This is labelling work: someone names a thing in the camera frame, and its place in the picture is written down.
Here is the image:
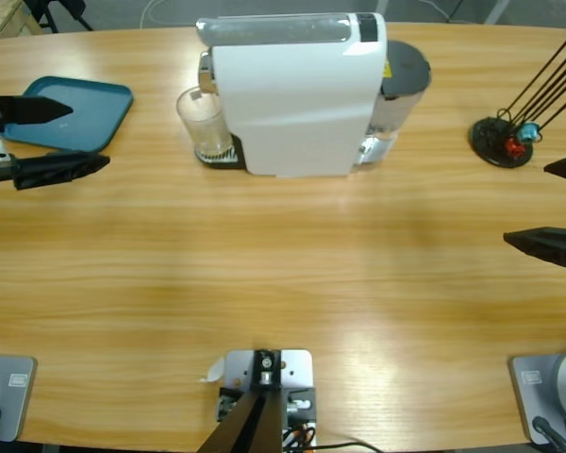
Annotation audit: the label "black floor cable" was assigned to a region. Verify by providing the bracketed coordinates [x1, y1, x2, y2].
[431, 0, 454, 23]

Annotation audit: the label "white capsule coffee machine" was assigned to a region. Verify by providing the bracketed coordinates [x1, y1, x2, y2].
[195, 11, 433, 179]

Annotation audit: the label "teal plastic tray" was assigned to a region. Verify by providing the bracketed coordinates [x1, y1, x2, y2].
[0, 75, 135, 155]

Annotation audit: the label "clear drinking glass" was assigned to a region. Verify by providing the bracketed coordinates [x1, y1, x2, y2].
[176, 86, 233, 159]

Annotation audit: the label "white table frame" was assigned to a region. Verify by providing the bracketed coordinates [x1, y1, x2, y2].
[483, 0, 511, 25]

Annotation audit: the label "white camera mount dark post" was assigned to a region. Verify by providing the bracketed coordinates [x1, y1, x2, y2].
[198, 347, 320, 453]

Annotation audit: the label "orange mount cables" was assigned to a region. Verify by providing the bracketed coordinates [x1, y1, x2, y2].
[282, 421, 318, 448]

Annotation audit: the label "wooden crate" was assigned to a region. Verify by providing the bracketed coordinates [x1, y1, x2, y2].
[0, 0, 43, 42]

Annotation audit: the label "black chair legs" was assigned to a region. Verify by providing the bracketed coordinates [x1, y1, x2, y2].
[25, 0, 95, 33]

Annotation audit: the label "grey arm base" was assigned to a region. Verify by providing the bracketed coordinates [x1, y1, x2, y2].
[508, 347, 566, 445]
[0, 354, 38, 444]

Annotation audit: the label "black capsule holder stand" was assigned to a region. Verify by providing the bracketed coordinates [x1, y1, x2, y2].
[469, 30, 566, 170]

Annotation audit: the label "white floor cable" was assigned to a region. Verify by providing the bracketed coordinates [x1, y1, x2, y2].
[139, 0, 218, 25]

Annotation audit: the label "black mount cable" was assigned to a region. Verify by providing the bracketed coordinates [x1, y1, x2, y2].
[310, 441, 388, 453]

